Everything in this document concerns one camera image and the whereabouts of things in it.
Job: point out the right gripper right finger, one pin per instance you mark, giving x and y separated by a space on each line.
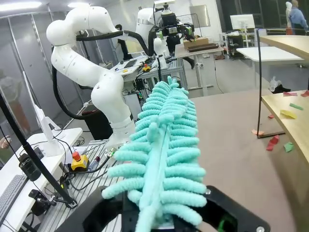
251 222

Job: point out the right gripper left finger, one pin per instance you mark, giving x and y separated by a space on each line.
106 215

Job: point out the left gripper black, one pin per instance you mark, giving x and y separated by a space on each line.
169 19

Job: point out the teal chenille duster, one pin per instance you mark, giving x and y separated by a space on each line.
164 145

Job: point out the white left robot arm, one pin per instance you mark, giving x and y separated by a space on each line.
72 62

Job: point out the black metal wooden shelf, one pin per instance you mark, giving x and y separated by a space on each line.
285 43

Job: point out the brown cardboard box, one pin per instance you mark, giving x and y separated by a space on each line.
195 42

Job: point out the white height adjustable table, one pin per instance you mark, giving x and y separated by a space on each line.
179 54

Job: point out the grey panel board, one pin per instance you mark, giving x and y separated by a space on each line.
199 15

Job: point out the dark brown tray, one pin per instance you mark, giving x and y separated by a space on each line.
205 47

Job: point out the yellow emergency stop box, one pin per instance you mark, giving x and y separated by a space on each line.
146 68
80 162

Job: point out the brown shoes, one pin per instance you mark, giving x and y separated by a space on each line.
219 57

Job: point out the black keyboard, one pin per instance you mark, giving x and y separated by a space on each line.
130 64

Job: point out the black electronics box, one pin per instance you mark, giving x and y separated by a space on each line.
140 84

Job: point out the white monitor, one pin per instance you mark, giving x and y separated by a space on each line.
48 135
241 21

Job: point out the white computer desk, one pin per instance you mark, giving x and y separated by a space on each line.
9 164
116 67

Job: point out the green paper scrap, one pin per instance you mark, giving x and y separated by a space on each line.
289 147

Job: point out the grey controller box with lights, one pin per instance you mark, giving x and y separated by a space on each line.
132 104

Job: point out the black computer case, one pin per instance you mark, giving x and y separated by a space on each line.
96 125

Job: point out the orange paper scrap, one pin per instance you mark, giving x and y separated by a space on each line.
257 132

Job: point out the white rectangular table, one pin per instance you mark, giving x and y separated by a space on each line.
265 54

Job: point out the grey keyboard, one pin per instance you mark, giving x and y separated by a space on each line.
12 195

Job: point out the small red paper scrap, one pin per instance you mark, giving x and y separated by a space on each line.
271 116

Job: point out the white and orange figure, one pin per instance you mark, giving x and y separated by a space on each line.
288 17

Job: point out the white crumpled plastic bag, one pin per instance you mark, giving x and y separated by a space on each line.
275 83

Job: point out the green paper strip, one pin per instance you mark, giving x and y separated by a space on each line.
296 106

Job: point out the blue shirt person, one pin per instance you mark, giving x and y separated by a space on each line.
299 19

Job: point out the large red paper scrap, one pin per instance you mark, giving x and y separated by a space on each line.
289 93

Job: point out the salmon red paper scrap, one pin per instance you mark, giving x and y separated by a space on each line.
305 93

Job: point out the aluminium frame bench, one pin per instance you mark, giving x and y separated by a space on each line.
79 191
173 70

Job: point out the black camera stand pole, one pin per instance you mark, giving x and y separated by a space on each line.
29 149

